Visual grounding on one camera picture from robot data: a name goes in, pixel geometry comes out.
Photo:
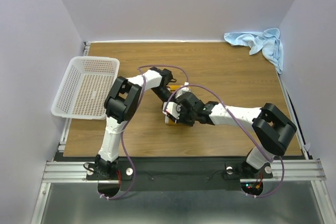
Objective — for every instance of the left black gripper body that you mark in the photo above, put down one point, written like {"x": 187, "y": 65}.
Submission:
{"x": 163, "y": 93}

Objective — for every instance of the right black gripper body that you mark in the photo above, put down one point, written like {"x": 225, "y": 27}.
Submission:
{"x": 187, "y": 117}

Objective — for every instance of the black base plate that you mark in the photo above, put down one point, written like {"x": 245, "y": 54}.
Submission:
{"x": 180, "y": 173}

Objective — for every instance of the light blue towel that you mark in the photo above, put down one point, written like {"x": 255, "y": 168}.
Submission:
{"x": 267, "y": 41}

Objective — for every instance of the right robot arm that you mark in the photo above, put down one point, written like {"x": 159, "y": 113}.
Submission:
{"x": 273, "y": 128}

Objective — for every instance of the aluminium frame rail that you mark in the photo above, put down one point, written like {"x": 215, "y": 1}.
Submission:
{"x": 295, "y": 171}

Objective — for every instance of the white plastic basket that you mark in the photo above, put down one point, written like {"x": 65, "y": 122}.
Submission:
{"x": 84, "y": 88}

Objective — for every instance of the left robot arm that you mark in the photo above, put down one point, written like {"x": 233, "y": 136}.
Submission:
{"x": 121, "y": 105}

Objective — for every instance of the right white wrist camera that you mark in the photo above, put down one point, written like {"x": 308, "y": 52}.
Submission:
{"x": 172, "y": 113}

